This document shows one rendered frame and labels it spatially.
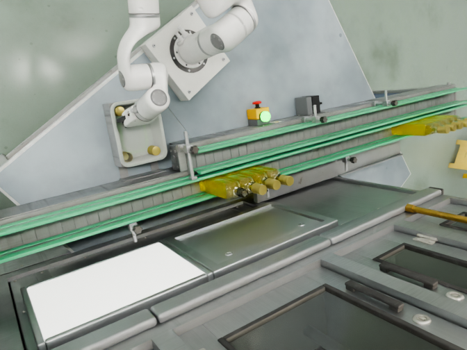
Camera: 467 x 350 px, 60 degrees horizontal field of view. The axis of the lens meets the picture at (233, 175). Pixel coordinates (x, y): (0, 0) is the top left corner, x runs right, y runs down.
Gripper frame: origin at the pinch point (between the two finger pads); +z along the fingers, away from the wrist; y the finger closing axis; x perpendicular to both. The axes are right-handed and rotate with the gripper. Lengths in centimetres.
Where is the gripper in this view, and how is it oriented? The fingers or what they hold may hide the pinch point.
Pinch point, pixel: (132, 121)
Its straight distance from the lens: 147.4
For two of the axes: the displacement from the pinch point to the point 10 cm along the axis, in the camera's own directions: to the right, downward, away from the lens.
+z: -4.9, 1.3, 8.6
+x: -2.5, -9.7, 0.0
